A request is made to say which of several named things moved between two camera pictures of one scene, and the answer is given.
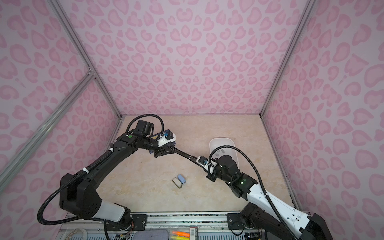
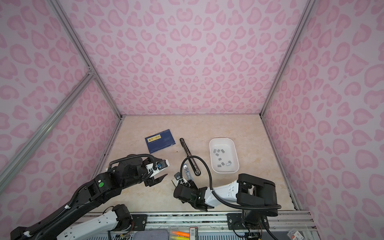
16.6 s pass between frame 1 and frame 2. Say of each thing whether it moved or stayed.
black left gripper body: moved
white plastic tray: stayed
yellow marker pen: stayed
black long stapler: moved
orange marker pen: stayed
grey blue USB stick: moved
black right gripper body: moved
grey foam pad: stayed
